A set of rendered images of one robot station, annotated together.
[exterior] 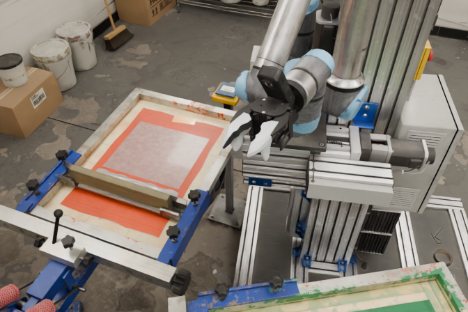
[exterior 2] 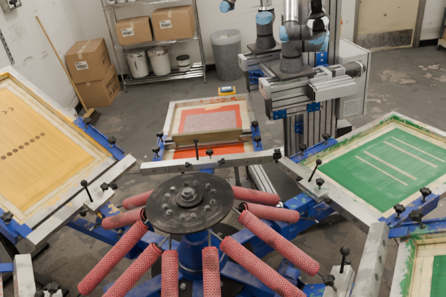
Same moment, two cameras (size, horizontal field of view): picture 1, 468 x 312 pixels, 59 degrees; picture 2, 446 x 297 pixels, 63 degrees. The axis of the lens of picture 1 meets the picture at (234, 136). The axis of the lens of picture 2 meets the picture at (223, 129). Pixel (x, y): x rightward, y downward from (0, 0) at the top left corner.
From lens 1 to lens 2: 114 cm
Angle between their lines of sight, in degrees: 18
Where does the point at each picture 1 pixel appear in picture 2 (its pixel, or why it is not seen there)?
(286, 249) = (292, 183)
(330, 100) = not seen: hidden behind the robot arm
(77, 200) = (181, 155)
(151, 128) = (196, 116)
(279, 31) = (292, 2)
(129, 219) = (220, 152)
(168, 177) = not seen: hidden behind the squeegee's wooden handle
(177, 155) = (223, 121)
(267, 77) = not seen: outside the picture
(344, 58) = not seen: hidden behind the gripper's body
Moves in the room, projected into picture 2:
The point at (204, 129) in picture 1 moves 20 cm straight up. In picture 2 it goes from (227, 107) to (224, 81)
